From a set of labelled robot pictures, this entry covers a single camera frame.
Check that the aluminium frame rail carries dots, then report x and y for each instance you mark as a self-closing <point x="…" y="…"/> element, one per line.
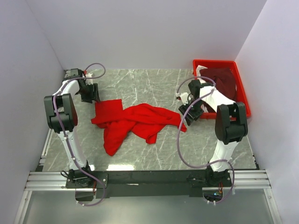
<point x="53" y="181"/>

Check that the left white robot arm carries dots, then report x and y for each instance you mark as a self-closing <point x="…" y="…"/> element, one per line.
<point x="62" y="118"/>

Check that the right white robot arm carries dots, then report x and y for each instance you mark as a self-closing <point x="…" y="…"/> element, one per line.
<point x="230" y="124"/>

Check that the red t shirt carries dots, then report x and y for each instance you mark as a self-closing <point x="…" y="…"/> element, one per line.
<point x="144" y="120"/>

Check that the red plastic bin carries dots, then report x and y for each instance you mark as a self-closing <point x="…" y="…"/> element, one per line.
<point x="240" y="91"/>

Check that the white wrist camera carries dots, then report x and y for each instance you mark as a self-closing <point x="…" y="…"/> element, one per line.
<point x="184" y="97"/>
<point x="89" y="78"/>

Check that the dark maroon t shirt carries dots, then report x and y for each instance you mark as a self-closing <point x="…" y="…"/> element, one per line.
<point x="224" y="79"/>

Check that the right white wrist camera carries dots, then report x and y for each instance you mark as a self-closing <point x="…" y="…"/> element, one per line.
<point x="184" y="97"/>

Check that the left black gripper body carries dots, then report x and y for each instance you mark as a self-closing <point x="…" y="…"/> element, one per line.
<point x="90" y="94"/>

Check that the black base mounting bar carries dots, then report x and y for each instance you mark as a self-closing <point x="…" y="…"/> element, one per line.
<point x="149" y="183"/>

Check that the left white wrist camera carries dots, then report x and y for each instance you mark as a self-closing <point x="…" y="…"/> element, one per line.
<point x="89" y="78"/>

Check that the white pink t shirt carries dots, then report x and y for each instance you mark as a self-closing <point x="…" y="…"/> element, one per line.
<point x="198" y="69"/>

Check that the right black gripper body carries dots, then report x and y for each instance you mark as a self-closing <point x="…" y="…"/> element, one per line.
<point x="191" y="112"/>

